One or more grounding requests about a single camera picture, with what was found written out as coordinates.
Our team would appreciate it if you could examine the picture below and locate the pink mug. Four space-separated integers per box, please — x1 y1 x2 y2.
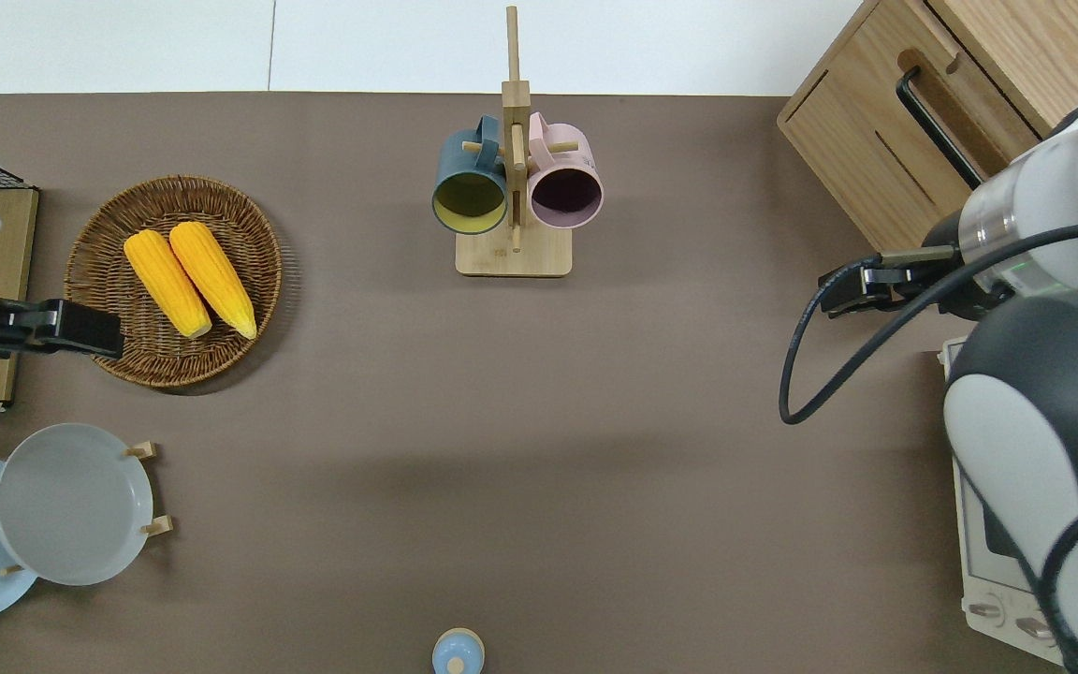
528 112 604 230

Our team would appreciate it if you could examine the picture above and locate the grey plate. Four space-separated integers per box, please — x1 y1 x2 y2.
0 423 154 587

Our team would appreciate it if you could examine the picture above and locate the yellow corn cob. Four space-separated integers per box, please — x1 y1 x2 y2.
124 229 212 340
169 221 257 340

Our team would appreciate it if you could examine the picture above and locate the brown table mat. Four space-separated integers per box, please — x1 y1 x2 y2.
0 92 1078 674

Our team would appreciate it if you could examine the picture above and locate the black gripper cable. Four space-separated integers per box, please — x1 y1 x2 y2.
779 220 1078 674

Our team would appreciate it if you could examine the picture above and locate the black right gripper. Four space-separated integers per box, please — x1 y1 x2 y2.
820 260 970 317

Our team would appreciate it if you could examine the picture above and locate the wooden drawer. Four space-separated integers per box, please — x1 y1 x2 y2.
838 0 1055 202

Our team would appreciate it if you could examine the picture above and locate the wooden plate rack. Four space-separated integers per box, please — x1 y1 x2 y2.
0 440 173 578

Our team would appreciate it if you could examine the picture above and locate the light blue dome bell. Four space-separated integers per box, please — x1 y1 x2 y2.
432 627 486 674

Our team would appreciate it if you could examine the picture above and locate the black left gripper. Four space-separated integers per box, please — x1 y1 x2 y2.
0 300 124 359

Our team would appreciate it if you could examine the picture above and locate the dark blue mug yellow inside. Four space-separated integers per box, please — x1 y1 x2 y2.
432 114 510 235

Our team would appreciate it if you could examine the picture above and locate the bamboo mug tree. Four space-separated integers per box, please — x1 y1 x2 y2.
455 5 582 278

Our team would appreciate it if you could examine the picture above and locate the black drawer handle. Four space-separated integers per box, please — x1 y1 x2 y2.
895 67 986 190

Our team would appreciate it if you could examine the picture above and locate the wooden cabinet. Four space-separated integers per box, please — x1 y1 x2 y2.
778 0 1078 254

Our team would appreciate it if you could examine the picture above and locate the brown wicker basket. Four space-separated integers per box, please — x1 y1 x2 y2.
65 175 283 389

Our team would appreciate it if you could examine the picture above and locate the white toaster oven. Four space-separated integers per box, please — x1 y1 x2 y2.
940 335 1078 653

